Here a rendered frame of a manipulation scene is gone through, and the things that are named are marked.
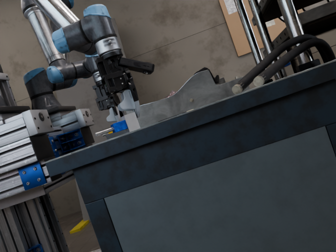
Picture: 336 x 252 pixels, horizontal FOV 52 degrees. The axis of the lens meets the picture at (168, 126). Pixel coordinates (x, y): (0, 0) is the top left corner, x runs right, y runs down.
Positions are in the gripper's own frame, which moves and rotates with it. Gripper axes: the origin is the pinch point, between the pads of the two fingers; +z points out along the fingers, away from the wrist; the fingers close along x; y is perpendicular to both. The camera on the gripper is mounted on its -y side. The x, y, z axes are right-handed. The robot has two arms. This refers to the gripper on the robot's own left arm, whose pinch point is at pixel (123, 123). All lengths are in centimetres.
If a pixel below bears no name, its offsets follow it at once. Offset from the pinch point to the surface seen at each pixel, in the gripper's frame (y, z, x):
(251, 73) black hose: -55, 0, 33
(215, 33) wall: -58, -81, -321
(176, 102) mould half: -25.9, -0.7, 6.4
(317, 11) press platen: -93, -17, -14
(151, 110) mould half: -15.3, -0.9, 6.9
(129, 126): -15.2, 2.9, 43.5
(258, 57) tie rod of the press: -76, -17, -123
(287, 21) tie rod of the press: -79, -17, -8
